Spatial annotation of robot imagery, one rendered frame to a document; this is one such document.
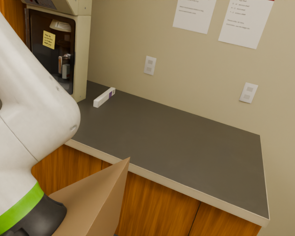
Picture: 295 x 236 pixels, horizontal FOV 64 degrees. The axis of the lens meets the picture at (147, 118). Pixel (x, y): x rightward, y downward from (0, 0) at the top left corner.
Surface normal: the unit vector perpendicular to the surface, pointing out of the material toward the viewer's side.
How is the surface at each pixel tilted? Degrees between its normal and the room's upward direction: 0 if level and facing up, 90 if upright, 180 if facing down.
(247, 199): 0
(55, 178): 90
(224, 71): 90
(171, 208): 90
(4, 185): 48
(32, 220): 41
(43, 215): 29
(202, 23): 90
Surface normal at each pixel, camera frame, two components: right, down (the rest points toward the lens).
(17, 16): 0.91, 0.31
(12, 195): 0.70, -0.29
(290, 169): -0.37, 0.36
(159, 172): 0.18, -0.88
